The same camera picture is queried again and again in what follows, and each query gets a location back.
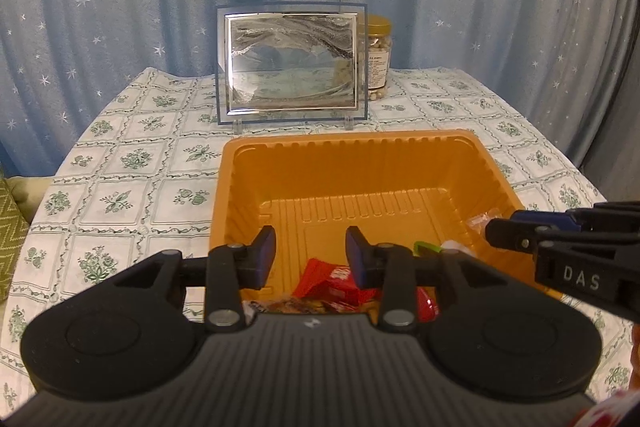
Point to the red white patterned cloth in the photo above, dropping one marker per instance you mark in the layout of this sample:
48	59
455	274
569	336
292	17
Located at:
615	412

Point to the sand art picture frame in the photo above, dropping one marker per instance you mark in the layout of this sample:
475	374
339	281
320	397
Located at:
292	62

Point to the green white snack packet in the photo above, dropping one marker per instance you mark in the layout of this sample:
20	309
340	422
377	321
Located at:
430	248

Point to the red white-print snack packet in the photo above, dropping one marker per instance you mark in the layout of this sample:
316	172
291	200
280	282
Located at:
325	279

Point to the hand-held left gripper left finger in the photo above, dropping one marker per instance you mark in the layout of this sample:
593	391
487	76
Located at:
265	257

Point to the green zigzag cushion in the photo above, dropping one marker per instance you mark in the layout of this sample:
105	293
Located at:
10	227

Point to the red brown-label snack packet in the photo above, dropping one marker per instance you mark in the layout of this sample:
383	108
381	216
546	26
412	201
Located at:
426	304

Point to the yellow-lidded clear jar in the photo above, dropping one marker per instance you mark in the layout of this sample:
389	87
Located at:
378	62

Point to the clear candy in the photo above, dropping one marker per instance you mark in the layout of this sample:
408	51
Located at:
482	219

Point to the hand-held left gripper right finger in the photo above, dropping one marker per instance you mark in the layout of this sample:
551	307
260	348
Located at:
354	257

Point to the orange plastic tray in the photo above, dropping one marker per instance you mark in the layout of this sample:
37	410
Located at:
350	167

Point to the floral white tablecloth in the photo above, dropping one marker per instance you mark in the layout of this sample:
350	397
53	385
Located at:
150	157

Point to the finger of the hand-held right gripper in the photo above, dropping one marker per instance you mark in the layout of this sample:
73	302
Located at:
510	234
542	219

